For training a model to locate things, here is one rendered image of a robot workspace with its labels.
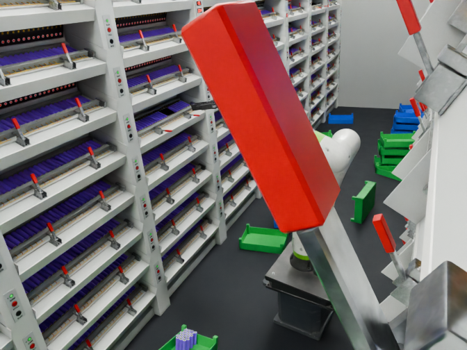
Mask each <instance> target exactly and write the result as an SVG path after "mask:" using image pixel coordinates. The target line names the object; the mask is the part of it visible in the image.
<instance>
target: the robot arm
mask: <svg viewBox="0 0 467 350"><path fill-rule="evenodd" d="M191 107H192V111H194V110H209V109H216V108H217V106H216V104H215V102H214V100H211V101H205V102H199V103H196V104H194V105H191ZM314 132H315V135H316V137H317V139H318V141H319V143H320V146H321V147H322V150H323V152H324V154H325V156H326V159H327V161H328V163H329V166H330V167H331V170H332V171H333V174H334V176H335V178H336V180H337V183H338V185H339V187H340V186H341V183H342V181H343V179H344V176H345V174H346V172H347V170H348V168H349V166H350V164H351V162H352V161H353V159H354V157H355V156H356V154H357V152H358V150H359V148H360V146H361V141H360V137H359V136H358V134H357V133H356V132H355V131H353V130H351V129H341V130H339V131H337V132H336V133H335V134H334V135H333V137H332V138H330V137H327V136H326V135H324V134H322V133H320V132H318V131H316V130H314ZM292 248H293V252H292V254H291V255H290V264H291V265H292V266H293V267H294V268H295V269H297V270H299V271H301V272H312V271H313V274H314V275H316V276H318V275H317V274H316V271H315V270H314V268H313V265H312V264H311V261H310V260H309V257H308V256H307V254H306V251H305V250H304V247H303V246H302V243H301V241H300V239H299V237H298V235H297V231H295V232H293V243H292Z"/></svg>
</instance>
